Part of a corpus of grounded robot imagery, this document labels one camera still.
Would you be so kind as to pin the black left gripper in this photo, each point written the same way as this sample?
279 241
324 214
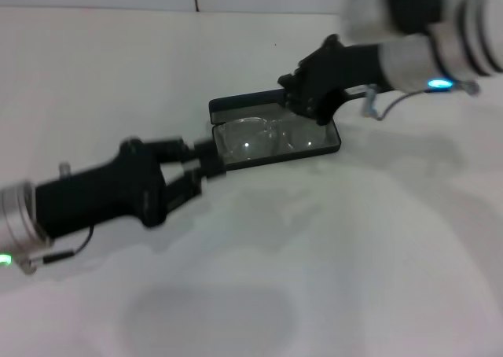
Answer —
102 192

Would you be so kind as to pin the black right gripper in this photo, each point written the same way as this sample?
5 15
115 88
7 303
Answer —
346 70

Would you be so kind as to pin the clear white glasses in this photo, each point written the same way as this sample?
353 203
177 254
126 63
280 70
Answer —
251 140

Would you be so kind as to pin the black glasses case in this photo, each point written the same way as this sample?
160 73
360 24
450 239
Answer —
236 101

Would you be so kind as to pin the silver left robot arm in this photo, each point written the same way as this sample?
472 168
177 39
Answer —
17 219

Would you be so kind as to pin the silver metal plug fitting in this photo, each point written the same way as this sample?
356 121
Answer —
369 101
65 169

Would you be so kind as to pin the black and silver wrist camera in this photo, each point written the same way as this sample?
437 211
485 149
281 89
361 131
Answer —
401 3

